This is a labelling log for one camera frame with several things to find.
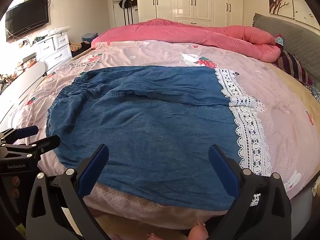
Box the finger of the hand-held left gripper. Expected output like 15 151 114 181
14 126 39 140
25 134 61 157

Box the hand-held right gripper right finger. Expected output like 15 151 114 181
208 144 292 240

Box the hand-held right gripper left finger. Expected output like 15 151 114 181
26 144 110 240

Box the blue denim pants lace hem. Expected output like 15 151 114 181
46 66 273 204

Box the person's left hand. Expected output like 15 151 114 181
9 175 21 198

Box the person's right hand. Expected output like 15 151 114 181
188 220 209 240

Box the white rounded board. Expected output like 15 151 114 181
0 61 47 130

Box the white drawer dresser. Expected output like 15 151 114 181
35 31 73 73

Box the beige bed sheet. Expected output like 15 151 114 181
265 62 320 155

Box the blue storage bin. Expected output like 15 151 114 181
82 32 99 43

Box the purple striped pillow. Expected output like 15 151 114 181
272 50 313 85

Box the pink printed bed sheet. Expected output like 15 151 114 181
12 40 318 230

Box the colourful patterned cloth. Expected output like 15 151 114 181
274 34 285 48

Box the pink duvet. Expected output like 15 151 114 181
91 19 282 63

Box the grey quilted headboard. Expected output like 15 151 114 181
252 13 320 88

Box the white door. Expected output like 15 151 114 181
107 0 157 28

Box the white wardrobe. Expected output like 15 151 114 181
154 0 244 27

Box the black wall television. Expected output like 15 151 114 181
5 0 49 42

